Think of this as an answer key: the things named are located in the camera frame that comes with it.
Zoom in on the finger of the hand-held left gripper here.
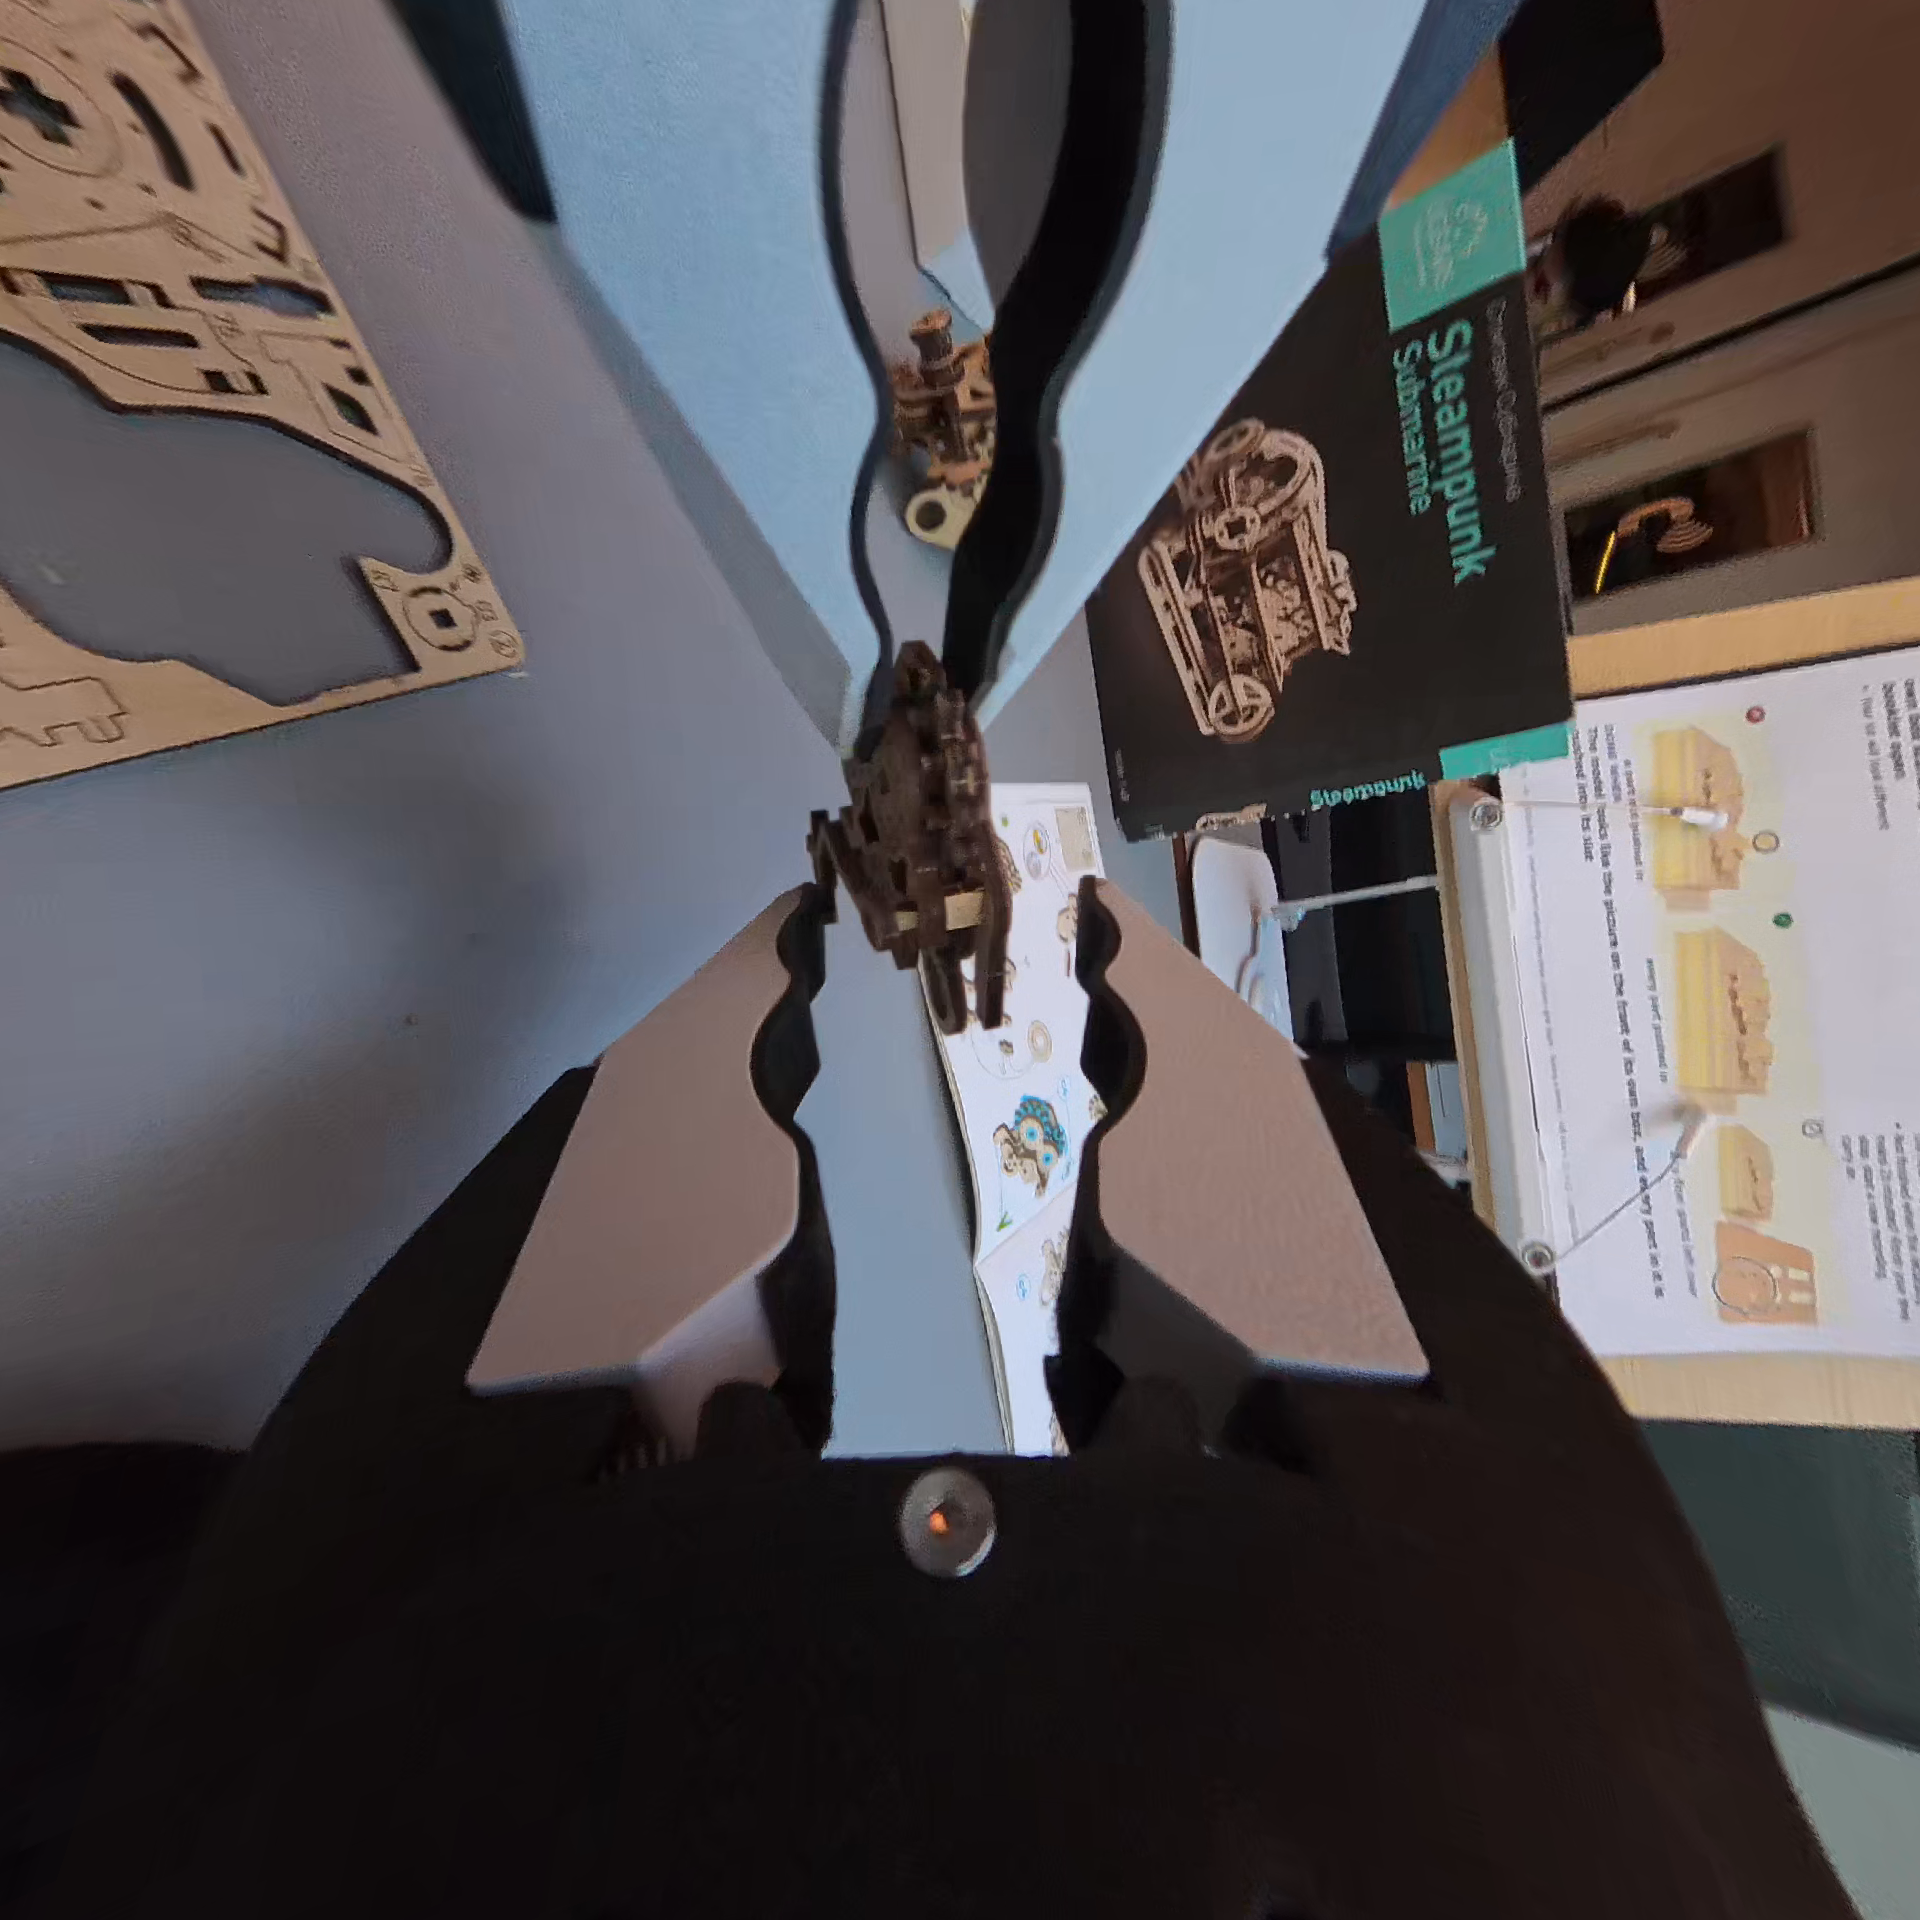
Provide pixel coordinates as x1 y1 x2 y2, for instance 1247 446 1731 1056
935 0 1431 726
506 0 890 753

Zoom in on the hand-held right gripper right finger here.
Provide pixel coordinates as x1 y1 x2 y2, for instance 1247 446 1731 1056
1045 878 1431 1454

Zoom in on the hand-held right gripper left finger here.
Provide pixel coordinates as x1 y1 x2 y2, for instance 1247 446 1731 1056
468 881 839 1450

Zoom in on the wooden gear assembly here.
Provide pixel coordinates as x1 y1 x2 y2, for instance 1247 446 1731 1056
807 643 1010 1041

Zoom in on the grey desk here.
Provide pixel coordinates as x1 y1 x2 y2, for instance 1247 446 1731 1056
0 0 1201 1464

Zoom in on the white instruction booklet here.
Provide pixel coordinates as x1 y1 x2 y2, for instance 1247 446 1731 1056
935 780 1113 1459

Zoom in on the black model kit box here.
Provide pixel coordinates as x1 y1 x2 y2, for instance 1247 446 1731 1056
1084 136 1576 844

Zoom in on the white rounded panel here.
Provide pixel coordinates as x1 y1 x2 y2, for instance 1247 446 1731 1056
1184 834 1297 1041

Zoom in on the wooden model subassembly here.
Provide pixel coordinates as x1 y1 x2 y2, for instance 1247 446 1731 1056
886 308 1003 555

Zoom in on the printed instruction sheet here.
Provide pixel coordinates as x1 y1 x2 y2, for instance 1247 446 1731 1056
1498 646 1920 1359

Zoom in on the laser-cut wooden parts sheet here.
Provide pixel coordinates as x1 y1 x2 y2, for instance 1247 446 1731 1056
0 0 529 793

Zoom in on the pale shelf unit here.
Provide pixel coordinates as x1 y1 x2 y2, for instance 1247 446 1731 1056
1498 0 1920 646

